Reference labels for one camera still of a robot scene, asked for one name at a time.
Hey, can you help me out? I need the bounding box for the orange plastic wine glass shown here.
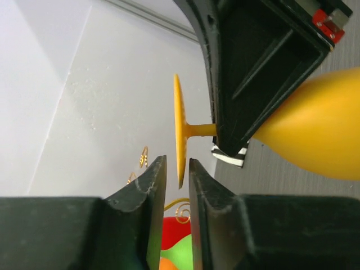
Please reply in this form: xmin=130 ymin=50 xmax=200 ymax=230
xmin=159 ymin=258 xmax=178 ymax=270

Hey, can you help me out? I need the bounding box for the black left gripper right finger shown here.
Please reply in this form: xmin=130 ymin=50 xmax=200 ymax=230
xmin=189 ymin=159 xmax=359 ymax=269

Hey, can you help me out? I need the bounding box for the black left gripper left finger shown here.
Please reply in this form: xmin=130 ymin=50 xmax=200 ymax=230
xmin=1 ymin=156 xmax=167 ymax=269

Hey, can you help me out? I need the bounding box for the gold wire glass rack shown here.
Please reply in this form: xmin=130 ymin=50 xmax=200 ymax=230
xmin=126 ymin=145 xmax=191 ymax=224

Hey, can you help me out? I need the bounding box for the yellow plastic wine glass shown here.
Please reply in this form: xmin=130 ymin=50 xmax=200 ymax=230
xmin=174 ymin=67 xmax=359 ymax=183

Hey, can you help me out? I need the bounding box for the black white striped cloth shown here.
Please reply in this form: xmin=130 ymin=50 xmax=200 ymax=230
xmin=210 ymin=140 xmax=251 ymax=168

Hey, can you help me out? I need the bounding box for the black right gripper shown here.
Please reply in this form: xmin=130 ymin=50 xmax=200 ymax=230
xmin=173 ymin=0 xmax=354 ymax=158

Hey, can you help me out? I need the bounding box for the red plastic wine glass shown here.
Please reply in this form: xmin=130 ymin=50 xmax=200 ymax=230
xmin=161 ymin=217 xmax=191 ymax=250

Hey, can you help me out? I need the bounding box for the green plastic wine glass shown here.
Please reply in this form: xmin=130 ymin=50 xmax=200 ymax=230
xmin=160 ymin=235 xmax=194 ymax=270

